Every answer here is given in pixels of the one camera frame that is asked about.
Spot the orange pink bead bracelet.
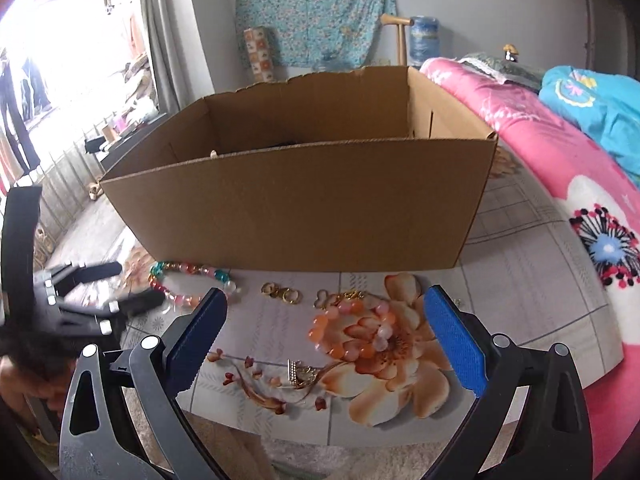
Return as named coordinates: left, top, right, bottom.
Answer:
left=307, top=298, right=396, bottom=362

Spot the left hand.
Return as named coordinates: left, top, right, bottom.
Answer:
left=1, top=356, right=76, bottom=427

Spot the gold knot charm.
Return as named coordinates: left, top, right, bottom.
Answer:
left=341, top=290, right=367, bottom=301

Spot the blue cartoon blanket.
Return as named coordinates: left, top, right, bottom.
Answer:
left=538, top=65, right=639, bottom=183

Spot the gold butterfly pendant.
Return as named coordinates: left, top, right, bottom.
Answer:
left=314, top=289, right=342, bottom=310

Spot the floral table cloth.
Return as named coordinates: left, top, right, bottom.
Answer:
left=44, top=144, right=626, bottom=449

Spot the blue water bottle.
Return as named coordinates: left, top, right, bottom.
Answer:
left=409, top=15, right=440, bottom=68

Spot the colourful bead bracelet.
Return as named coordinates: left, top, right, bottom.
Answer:
left=147, top=259, right=238, bottom=309

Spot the brown cardboard box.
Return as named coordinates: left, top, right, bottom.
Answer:
left=101, top=66, right=498, bottom=272

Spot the gold ring clasp pair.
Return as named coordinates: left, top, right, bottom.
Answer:
left=260, top=282, right=303, bottom=304

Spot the grey curtain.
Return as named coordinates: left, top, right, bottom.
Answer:
left=140, top=0, right=203, bottom=114

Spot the pink floral quilt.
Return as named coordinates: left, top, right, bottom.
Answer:
left=421, top=58, right=639, bottom=479

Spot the teal floral hanging cloth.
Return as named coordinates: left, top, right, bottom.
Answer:
left=234, top=0, right=397, bottom=70

